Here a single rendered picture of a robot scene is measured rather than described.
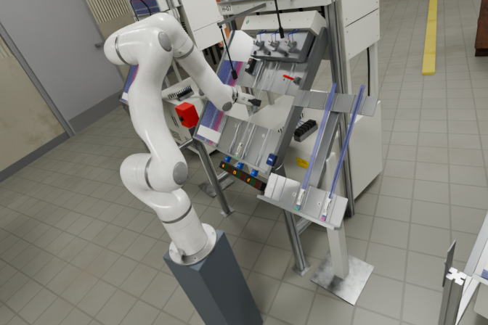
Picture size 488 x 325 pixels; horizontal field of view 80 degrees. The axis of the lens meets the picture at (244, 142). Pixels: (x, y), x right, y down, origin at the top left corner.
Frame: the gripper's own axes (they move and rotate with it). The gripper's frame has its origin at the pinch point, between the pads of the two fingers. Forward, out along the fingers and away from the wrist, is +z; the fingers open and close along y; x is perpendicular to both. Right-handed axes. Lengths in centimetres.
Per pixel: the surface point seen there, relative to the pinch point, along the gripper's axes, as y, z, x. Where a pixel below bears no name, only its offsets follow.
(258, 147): -7.4, 2.1, 21.1
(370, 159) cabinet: -21, 93, 18
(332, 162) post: -45.6, 6.6, 15.7
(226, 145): 16.2, 1.2, 26.7
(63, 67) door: 402, -19, 19
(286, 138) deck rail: -21.0, 4.5, 12.4
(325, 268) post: -34, 51, 80
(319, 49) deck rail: -21.0, 10.8, -29.9
